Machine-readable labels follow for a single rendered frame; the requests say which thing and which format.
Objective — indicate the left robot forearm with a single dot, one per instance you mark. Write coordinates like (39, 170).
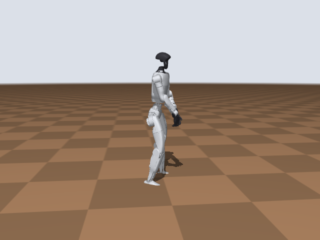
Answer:
(172, 101)

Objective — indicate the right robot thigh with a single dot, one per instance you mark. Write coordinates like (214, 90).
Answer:
(157, 131)

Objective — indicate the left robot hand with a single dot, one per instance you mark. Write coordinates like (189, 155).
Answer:
(180, 119)

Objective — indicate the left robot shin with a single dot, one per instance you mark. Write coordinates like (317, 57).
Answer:
(162, 165)

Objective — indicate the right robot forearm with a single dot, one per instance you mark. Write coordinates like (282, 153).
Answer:
(169, 105)

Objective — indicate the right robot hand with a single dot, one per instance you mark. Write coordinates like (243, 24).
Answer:
(176, 119)

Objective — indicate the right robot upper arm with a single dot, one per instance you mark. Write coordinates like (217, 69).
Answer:
(157, 80)

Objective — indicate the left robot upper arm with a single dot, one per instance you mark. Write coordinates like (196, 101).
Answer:
(169, 93)

